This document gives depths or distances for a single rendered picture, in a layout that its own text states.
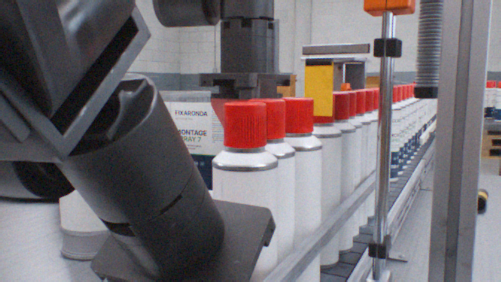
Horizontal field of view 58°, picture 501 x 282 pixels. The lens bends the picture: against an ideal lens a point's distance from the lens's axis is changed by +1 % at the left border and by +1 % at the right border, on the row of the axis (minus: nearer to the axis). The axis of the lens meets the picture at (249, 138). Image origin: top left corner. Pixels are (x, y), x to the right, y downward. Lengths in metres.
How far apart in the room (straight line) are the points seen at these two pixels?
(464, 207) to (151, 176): 0.40
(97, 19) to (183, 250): 0.13
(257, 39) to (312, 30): 7.79
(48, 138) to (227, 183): 0.18
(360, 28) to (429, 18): 7.46
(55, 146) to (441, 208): 0.44
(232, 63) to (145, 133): 0.27
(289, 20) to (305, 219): 7.98
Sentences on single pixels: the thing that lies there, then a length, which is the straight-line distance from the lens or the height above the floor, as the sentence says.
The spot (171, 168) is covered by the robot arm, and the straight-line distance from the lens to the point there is 0.21.
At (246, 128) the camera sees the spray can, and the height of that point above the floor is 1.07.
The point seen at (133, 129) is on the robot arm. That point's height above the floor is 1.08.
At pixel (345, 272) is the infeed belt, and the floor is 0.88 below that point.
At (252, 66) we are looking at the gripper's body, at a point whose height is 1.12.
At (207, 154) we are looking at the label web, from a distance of 0.74.
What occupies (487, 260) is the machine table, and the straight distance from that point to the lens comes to 0.79.
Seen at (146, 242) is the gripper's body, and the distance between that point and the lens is 0.24.
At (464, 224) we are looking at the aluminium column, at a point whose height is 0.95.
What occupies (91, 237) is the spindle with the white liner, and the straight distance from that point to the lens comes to 0.60.
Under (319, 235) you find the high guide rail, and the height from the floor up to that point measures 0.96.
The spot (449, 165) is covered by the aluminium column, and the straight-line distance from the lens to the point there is 0.53.
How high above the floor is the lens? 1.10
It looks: 8 degrees down
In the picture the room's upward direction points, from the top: straight up
